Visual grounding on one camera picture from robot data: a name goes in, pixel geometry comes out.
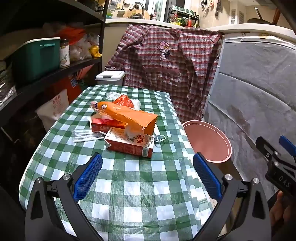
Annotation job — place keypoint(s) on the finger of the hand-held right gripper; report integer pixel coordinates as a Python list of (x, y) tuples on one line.
[(264, 146), (286, 143)]

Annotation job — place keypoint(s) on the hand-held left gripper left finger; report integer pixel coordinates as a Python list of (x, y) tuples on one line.
[(89, 176)]

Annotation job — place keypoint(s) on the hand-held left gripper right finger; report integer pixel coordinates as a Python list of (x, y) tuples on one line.
[(207, 176)]

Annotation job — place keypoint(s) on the pink plastic bin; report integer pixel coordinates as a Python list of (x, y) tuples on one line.
[(203, 139)]

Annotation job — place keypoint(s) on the red cardboard box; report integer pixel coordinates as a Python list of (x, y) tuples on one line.
[(101, 126)]

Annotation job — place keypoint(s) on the white lidded trash can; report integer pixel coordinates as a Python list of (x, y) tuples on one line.
[(108, 77)]

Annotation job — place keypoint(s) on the person's right hand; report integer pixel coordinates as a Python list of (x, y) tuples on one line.
[(277, 215)]

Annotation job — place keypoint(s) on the clear plastic wrapper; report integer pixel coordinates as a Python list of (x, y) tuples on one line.
[(85, 136)]

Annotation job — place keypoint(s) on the red and white carton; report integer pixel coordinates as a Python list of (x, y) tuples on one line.
[(124, 143)]

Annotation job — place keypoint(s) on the green checkered tablecloth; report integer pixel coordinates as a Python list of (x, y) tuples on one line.
[(138, 185)]

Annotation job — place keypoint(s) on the grey fabric cover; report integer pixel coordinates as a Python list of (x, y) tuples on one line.
[(254, 92)]

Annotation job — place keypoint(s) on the orange snack bag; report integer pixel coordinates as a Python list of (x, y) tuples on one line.
[(124, 113)]

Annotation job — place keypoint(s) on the white sack with red print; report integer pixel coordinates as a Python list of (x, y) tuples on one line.
[(54, 109)]

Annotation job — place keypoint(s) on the orange plastic bag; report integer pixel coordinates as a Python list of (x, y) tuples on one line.
[(123, 100)]

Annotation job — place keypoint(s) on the orange red bag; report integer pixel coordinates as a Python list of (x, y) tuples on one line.
[(62, 88)]

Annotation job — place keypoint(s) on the black shelf rack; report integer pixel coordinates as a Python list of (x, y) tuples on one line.
[(81, 66)]

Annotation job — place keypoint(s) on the red plaid shirt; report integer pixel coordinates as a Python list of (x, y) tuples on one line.
[(161, 69)]

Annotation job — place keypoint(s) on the silver foil bag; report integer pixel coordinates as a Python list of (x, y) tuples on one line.
[(5, 88)]

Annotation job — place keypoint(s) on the brown lidded spice jar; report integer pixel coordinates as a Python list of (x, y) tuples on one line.
[(64, 55)]

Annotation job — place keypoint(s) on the black pan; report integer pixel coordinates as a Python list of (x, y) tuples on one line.
[(261, 21)]

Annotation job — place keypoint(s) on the yellow plastic bag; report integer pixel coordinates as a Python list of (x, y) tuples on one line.
[(95, 51)]

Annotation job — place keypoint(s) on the teal storage box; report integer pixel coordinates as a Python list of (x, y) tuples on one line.
[(34, 62)]

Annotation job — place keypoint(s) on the clear bags of food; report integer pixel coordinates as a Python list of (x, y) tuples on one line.
[(81, 48)]

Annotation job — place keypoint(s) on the red plastic bag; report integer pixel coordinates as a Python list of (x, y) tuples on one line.
[(71, 34)]

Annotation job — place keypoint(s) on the black rack of bottles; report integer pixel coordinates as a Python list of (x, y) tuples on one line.
[(182, 20)]

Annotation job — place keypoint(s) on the hanging kitchen utensils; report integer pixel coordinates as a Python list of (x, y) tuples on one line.
[(208, 5)]

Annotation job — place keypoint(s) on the metal faucet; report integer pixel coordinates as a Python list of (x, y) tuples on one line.
[(138, 5)]

